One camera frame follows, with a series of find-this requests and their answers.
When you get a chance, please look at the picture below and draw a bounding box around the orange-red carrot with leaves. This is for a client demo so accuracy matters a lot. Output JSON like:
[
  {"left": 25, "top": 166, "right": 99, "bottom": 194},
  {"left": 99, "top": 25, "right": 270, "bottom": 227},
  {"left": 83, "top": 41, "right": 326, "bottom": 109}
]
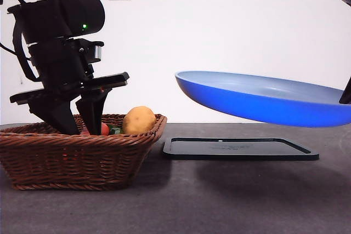
[{"left": 81, "top": 122, "right": 110, "bottom": 136}]

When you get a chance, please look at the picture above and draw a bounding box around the brown wicker basket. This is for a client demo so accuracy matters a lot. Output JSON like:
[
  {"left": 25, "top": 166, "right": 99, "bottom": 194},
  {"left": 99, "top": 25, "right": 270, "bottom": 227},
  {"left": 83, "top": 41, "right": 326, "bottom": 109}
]
[{"left": 0, "top": 113, "right": 168, "bottom": 191}]

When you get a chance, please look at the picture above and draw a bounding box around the light blue round plate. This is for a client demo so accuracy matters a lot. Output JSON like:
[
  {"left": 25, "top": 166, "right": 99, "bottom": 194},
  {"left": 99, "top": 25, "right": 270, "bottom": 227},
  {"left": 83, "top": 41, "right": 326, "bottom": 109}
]
[{"left": 174, "top": 70, "right": 351, "bottom": 128}]

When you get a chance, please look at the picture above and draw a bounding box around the yellow-brown potato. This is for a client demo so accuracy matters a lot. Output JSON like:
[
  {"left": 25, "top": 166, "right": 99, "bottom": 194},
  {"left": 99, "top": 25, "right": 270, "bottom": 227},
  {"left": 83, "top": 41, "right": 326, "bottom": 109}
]
[{"left": 122, "top": 106, "right": 157, "bottom": 135}]

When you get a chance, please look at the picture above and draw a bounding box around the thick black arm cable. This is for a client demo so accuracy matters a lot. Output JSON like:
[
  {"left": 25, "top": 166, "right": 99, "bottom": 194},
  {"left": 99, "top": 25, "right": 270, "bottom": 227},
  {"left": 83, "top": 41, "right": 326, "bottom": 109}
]
[{"left": 12, "top": 3, "right": 42, "bottom": 83}]

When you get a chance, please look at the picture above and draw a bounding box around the dark rectangular tray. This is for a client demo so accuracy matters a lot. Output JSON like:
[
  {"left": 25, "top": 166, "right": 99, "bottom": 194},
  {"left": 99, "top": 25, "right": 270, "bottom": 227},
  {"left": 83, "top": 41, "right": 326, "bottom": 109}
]
[{"left": 162, "top": 137, "right": 320, "bottom": 161}]

